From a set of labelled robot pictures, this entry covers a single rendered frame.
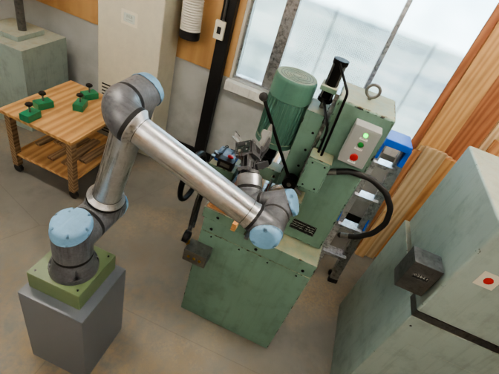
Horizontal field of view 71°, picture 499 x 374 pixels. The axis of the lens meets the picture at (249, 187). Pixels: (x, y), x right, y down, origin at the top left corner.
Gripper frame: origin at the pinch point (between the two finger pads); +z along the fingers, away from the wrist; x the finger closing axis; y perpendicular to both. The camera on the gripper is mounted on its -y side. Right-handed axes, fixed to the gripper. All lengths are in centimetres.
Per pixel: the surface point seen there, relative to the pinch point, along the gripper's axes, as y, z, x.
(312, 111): -11.8, 9.0, -19.2
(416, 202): -172, 13, -48
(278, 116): -9.7, 9.0, -5.7
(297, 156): -25.7, -2.8, -8.0
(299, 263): -52, -44, 0
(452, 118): -137, 59, -76
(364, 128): -10.5, -2.9, -38.6
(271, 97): -6.1, 15.9, -4.2
